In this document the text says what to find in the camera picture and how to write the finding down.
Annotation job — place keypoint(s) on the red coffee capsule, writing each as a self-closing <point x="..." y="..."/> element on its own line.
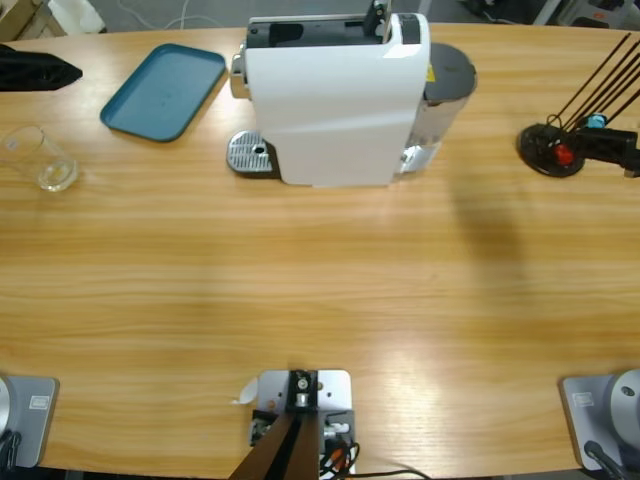
<point x="564" y="155"/>

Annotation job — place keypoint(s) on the metal drip tray grate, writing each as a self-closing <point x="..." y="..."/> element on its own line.
<point x="245" y="150"/>

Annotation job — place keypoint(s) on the white capsule coffee machine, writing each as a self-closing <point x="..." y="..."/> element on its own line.
<point x="325" y="110"/>

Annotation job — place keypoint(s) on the white metal frame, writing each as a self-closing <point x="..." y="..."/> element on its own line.
<point x="425" y="10"/>

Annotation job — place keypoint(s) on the white tape tab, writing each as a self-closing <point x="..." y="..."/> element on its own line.
<point x="247" y="392"/>

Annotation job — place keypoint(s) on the cardboard box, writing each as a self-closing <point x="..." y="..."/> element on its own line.
<point x="15" y="20"/>

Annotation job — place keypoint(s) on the black capsule holder with rods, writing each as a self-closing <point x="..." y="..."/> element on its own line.
<point x="542" y="145"/>

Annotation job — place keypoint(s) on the blue plastic tray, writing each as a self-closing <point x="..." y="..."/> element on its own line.
<point x="165" y="92"/>

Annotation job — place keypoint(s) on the blue coffee capsule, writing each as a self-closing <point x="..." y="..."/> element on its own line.
<point x="596" y="121"/>

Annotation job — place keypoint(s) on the clear glass cup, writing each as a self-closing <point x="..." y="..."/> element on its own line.
<point x="50" y="172"/>

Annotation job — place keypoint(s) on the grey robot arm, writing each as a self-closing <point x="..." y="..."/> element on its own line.
<point x="27" y="420"/>
<point x="610" y="410"/>

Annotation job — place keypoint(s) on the dark camera post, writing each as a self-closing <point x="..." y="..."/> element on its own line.
<point x="290" y="450"/>

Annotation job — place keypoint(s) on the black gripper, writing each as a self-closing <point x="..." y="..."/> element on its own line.
<point x="631" y="150"/>

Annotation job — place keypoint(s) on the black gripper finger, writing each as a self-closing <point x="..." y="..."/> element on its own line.
<point x="45" y="77"/>
<point x="25" y="54"/>

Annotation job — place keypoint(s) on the white foam sheet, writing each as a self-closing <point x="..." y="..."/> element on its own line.
<point x="80" y="15"/>

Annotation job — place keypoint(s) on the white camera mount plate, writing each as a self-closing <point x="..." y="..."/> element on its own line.
<point x="335" y="395"/>

